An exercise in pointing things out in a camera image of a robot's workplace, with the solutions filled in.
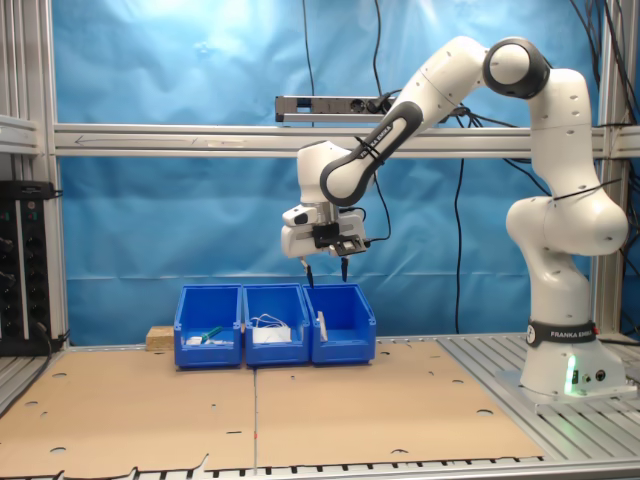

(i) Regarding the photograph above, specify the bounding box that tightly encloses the black socket strip cable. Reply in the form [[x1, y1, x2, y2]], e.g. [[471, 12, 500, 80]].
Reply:
[[32, 322, 70, 387]]

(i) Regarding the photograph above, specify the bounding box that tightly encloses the vertical aluminium frame post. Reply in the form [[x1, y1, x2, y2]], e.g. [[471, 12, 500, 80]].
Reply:
[[591, 0, 635, 337], [0, 0, 70, 351]]

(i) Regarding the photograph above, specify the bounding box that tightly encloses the black flat device box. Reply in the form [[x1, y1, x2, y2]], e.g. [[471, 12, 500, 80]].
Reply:
[[0, 180, 64, 201]]

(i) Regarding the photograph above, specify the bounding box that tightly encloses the brown cardboard sheet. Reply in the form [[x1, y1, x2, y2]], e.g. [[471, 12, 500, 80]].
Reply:
[[253, 339, 546, 472], [0, 348, 258, 480]]

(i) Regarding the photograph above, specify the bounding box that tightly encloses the black cable bundle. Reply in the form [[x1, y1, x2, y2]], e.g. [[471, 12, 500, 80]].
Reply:
[[569, 0, 640, 211]]

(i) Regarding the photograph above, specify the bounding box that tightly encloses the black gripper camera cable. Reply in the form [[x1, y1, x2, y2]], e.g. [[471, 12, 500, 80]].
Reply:
[[337, 178, 393, 245]]

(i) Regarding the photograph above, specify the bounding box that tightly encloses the horizontal aluminium frame beam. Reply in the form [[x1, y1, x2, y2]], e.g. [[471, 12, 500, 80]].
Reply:
[[52, 123, 640, 160], [0, 114, 42, 156]]

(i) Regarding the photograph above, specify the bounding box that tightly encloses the blue plastic bin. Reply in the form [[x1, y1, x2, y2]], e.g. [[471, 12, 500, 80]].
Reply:
[[242, 283, 311, 369], [303, 283, 377, 366], [173, 284, 245, 370]]

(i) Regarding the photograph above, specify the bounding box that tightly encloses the chipboard wood block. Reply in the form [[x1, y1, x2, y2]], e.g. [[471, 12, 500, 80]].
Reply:
[[146, 325, 178, 354]]

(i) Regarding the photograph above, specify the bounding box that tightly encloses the gripper camera on black bracket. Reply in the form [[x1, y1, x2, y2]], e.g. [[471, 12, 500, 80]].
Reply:
[[311, 224, 372, 259]]

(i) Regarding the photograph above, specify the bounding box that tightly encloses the black hanging cable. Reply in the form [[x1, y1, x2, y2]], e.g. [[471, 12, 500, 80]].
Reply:
[[373, 0, 385, 99], [453, 112, 471, 336], [301, 0, 317, 99]]

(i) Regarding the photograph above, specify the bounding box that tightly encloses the white face mask stack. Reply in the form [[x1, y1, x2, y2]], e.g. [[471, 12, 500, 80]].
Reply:
[[251, 313, 294, 346]]

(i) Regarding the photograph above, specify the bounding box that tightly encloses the grey power strip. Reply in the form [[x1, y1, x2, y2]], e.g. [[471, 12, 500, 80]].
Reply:
[[274, 95, 401, 124]]

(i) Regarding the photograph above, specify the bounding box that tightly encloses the black vertical socket strip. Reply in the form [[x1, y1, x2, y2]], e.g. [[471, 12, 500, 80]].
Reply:
[[19, 198, 53, 357], [0, 198, 22, 357]]

